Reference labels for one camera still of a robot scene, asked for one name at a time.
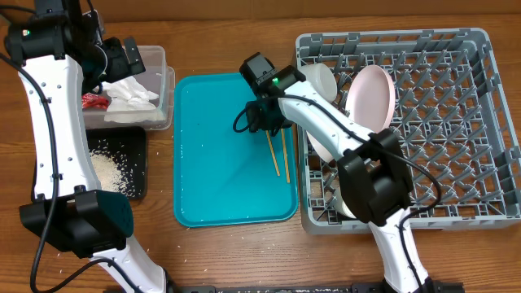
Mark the grey dish rack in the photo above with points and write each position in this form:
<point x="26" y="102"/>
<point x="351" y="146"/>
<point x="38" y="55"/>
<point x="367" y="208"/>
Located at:
<point x="451" y="116"/>

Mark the teal plastic tray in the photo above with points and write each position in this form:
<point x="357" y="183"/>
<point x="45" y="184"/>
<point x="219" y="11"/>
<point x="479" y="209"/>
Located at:
<point x="221" y="177"/>

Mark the large white plate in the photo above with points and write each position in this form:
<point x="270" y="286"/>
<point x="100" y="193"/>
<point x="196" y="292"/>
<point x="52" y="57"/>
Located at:
<point x="371" y="98"/>

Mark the white paper cup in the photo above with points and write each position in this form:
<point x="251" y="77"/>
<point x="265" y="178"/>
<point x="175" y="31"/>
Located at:
<point x="340" y="206"/>

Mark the crumpled white tissue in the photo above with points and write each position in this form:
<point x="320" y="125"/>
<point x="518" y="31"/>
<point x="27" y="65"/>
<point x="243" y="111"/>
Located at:
<point x="131" y="102"/>

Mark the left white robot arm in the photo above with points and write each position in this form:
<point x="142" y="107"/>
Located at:
<point x="60" y="54"/>

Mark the wooden chopstick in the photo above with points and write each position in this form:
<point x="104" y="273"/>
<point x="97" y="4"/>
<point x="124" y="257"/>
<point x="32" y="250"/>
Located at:
<point x="271" y="148"/>
<point x="285" y="156"/>

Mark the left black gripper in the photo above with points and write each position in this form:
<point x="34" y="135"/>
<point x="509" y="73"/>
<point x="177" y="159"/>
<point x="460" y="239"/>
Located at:
<point x="122" y="67"/>

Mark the small white bowl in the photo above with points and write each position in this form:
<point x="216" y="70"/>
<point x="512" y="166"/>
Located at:
<point x="322" y="80"/>

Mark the black tray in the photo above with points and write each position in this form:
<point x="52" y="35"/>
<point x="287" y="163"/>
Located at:
<point x="133" y="142"/>

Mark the clear plastic bin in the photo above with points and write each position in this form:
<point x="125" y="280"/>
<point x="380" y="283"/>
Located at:
<point x="158" y="78"/>

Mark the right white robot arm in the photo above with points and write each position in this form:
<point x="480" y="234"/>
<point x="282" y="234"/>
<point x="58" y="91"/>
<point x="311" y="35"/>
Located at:
<point x="374" y="177"/>

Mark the red wrapper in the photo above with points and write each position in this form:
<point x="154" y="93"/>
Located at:
<point x="94" y="101"/>

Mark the small pink plate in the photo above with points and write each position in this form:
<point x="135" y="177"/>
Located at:
<point x="321" y="151"/>

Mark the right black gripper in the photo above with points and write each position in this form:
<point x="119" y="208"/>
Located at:
<point x="260" y="124"/>

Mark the rice pile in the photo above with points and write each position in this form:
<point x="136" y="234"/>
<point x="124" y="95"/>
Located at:
<point x="112" y="169"/>

